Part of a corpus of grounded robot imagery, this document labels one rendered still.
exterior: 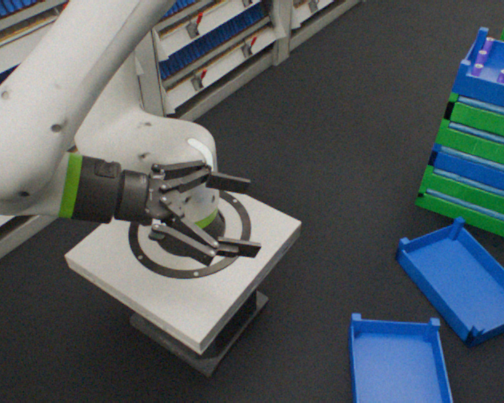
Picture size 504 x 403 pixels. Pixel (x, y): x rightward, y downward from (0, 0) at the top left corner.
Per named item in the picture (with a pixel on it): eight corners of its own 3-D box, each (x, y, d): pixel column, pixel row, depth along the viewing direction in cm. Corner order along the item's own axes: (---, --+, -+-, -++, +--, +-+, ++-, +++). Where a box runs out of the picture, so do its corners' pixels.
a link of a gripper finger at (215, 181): (205, 187, 88) (205, 184, 88) (244, 194, 90) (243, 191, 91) (211, 174, 86) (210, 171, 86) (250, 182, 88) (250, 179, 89)
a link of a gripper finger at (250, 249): (218, 236, 77) (218, 240, 77) (262, 242, 80) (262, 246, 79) (211, 248, 79) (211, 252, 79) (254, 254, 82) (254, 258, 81)
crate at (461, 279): (394, 257, 146) (399, 239, 140) (453, 234, 152) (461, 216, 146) (468, 349, 127) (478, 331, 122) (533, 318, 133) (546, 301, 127)
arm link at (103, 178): (73, 189, 82) (66, 235, 76) (86, 133, 74) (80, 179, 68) (113, 196, 84) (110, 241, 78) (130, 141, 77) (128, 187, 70)
